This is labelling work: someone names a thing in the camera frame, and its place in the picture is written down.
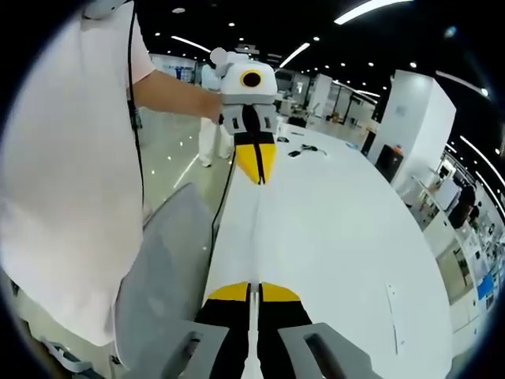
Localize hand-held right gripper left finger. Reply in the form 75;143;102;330
157;280;251;379

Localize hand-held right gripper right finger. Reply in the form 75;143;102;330
258;281;383;379

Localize black items on table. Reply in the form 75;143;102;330
299;143;329;158

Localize grey mesh chair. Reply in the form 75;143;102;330
114;181;223;379

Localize black box with orange top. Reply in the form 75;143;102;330
374;144;406;184

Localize white counter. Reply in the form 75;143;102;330
396;173;498;340

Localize person in white shirt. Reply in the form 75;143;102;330
0;0;159;358

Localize blue bin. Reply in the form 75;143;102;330
476;272;496;302

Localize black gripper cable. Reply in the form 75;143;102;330
210;148;238;258

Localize black chest device cable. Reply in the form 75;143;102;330
125;0;148;217

